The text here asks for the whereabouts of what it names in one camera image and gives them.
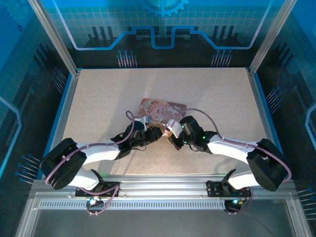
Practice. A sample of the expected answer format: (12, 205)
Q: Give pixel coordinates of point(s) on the pink illustrated storage box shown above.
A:
(160, 109)

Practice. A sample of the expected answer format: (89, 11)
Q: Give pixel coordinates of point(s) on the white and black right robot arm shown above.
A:
(232, 149)

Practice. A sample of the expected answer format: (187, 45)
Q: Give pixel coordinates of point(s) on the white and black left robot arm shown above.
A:
(98, 154)

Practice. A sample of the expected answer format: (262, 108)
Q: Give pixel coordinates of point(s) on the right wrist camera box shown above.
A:
(174, 128)

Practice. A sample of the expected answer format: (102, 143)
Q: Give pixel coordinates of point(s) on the aluminium mounting rail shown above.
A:
(163, 185)

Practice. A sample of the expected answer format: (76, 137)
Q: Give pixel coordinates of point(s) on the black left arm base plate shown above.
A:
(108, 188)

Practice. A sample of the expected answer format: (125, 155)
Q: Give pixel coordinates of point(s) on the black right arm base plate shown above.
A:
(217, 188)

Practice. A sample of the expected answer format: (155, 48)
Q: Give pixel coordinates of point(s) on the aluminium frame post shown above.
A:
(271, 34)
(55, 37)

